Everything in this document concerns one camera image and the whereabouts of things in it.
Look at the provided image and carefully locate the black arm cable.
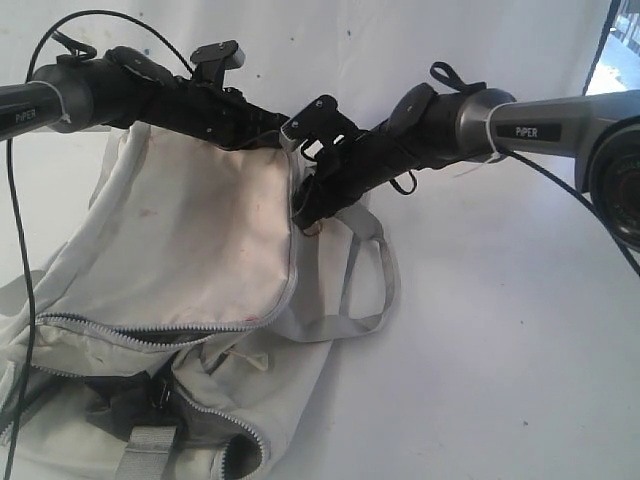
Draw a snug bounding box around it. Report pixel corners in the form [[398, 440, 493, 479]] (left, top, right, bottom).
[[4, 9, 194, 446], [289, 61, 640, 276]]

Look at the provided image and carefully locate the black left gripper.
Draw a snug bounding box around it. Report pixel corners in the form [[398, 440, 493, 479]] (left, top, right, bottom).
[[91, 47, 289, 150]]

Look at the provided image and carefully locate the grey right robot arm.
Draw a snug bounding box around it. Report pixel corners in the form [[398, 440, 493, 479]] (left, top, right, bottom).
[[281, 83, 639, 248]]

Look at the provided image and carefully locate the white fabric backpack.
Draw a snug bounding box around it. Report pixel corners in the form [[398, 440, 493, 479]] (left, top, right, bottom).
[[1, 123, 397, 479]]

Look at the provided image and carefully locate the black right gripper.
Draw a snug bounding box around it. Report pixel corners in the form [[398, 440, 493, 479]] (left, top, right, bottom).
[[293, 83, 459, 228]]

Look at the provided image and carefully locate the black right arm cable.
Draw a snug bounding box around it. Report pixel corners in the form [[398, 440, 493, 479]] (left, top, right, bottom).
[[289, 61, 640, 276]]

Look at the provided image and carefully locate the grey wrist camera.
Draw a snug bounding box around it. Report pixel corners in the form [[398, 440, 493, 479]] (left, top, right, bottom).
[[280, 94, 359, 152], [190, 40, 245, 83]]

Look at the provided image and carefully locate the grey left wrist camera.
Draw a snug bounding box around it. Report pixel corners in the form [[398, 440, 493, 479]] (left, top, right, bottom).
[[190, 40, 245, 83]]

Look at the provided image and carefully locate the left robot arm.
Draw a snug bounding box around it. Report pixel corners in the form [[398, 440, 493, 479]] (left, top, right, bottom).
[[1, 46, 288, 151]]

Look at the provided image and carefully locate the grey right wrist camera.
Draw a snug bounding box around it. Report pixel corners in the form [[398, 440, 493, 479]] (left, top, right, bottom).
[[280, 94, 359, 152]]

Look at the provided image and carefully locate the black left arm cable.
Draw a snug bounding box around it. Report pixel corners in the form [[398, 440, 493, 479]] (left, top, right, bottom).
[[4, 9, 194, 446]]

